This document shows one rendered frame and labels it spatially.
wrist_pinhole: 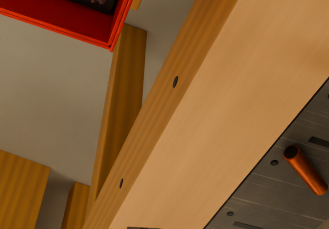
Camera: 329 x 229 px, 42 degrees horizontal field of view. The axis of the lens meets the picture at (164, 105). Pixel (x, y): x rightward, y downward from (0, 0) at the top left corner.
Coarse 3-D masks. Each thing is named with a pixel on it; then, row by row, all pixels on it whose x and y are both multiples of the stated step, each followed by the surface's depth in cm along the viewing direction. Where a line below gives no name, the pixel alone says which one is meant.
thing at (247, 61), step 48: (240, 0) 41; (288, 0) 41; (192, 48) 51; (240, 48) 45; (288, 48) 45; (192, 96) 49; (240, 96) 49; (288, 96) 49; (144, 144) 60; (192, 144) 55; (240, 144) 55; (144, 192) 61; (192, 192) 61
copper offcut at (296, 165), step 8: (288, 152) 54; (296, 152) 53; (288, 160) 54; (296, 160) 53; (304, 160) 54; (296, 168) 54; (304, 168) 54; (312, 168) 55; (304, 176) 55; (312, 176) 55; (320, 176) 57; (312, 184) 56; (320, 184) 57; (320, 192) 57
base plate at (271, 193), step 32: (320, 96) 49; (288, 128) 53; (320, 128) 53; (320, 160) 57; (256, 192) 61; (288, 192) 61; (224, 224) 66; (256, 224) 66; (288, 224) 66; (320, 224) 66
